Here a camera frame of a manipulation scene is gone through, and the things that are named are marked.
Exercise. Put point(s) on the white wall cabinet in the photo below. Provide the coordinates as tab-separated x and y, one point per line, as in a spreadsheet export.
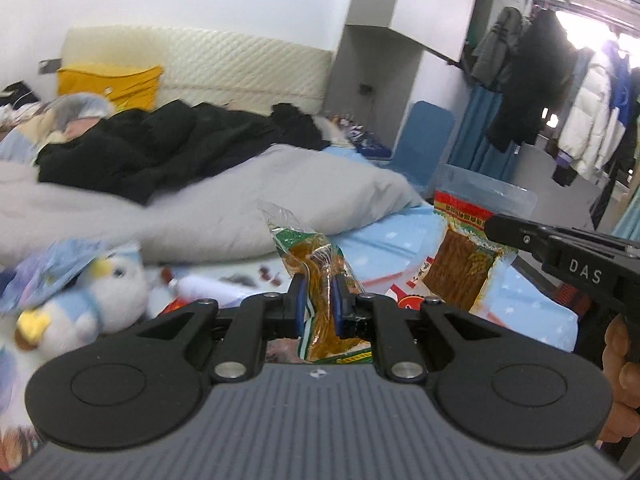
415	0

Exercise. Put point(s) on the pile of white black clothes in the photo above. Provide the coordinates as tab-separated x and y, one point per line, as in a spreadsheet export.
15	95

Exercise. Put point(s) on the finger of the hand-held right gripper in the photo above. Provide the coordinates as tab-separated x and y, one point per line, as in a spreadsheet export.
510	235

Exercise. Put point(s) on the blue curtain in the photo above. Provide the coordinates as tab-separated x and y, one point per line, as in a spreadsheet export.
482	135

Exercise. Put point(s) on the blue chair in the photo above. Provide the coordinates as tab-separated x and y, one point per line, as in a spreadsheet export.
425	140

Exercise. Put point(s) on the black wall socket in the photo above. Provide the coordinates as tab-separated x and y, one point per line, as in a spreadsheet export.
365	89

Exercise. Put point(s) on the yellow pillow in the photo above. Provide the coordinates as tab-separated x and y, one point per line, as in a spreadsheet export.
115	85

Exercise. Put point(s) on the blue plastic bag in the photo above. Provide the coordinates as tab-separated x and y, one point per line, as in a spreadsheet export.
45	272

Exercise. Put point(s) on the light blue star blanket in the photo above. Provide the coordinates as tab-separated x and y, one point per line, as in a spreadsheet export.
390	245

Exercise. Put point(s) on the red orange snack packet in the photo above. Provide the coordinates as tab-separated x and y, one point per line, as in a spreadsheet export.
175	306

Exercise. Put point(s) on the grey duvet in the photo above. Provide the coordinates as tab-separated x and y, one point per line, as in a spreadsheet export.
225	210

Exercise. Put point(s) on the cream quilted headboard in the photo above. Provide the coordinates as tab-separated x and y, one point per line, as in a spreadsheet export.
225	60

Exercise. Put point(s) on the group of small bottles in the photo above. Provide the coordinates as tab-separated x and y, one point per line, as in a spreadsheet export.
360	135

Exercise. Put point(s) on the teal hanging fabric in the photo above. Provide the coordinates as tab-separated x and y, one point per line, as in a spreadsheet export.
627	210

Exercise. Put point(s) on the wide brown strips snack packet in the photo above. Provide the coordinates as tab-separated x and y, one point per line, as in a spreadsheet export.
460	265

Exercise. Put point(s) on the cartoon print quilt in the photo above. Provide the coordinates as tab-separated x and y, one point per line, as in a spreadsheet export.
30	130

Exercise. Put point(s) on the white puffer jacket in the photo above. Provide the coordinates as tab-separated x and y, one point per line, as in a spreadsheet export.
592	115

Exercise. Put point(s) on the grey hanging jacket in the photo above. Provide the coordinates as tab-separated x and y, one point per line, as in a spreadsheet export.
497	45

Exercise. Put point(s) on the blue white penguin plush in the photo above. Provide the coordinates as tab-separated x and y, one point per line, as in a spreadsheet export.
100	300

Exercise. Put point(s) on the fruit print bed sheet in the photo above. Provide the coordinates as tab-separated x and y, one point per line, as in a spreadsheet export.
160	285

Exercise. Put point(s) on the white spray bottle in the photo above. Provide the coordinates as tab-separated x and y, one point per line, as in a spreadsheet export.
225	287

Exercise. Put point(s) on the person's right hand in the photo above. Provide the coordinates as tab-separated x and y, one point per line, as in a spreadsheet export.
625	375

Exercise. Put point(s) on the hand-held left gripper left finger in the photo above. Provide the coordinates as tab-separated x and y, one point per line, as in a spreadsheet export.
298	305

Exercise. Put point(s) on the grey wall switch panel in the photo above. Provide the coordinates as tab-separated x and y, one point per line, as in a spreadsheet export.
49	65

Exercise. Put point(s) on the black clothing heap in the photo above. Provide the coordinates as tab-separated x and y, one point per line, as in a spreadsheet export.
165	145

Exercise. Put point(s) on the narrow orange strips snack packet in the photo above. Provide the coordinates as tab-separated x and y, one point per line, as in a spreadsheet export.
320	270

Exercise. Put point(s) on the red white snack packet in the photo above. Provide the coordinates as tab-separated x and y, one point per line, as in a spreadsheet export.
407	297

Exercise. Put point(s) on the black hanging coat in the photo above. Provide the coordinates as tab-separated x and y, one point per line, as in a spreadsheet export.
535	80

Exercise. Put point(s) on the red suitcase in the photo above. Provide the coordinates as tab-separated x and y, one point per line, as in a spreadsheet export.
575	302

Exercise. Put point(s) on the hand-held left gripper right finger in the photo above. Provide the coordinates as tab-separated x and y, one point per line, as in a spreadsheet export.
341	310

